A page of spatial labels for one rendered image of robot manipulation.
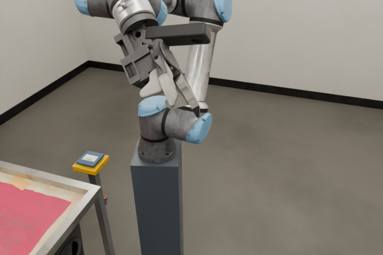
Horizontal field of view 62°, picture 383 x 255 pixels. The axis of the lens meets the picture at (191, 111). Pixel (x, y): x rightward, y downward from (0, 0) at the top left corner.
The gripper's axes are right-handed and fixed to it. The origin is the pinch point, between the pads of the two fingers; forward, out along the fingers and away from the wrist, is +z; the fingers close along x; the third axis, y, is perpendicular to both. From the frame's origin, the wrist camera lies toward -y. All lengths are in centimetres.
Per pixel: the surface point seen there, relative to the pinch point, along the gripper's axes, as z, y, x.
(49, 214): -5, 84, -59
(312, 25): -106, -103, -324
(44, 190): -18, 90, -67
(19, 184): -25, 101, -66
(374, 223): 86, -42, -229
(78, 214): 0, 71, -59
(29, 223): -5, 90, -54
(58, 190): -15, 84, -69
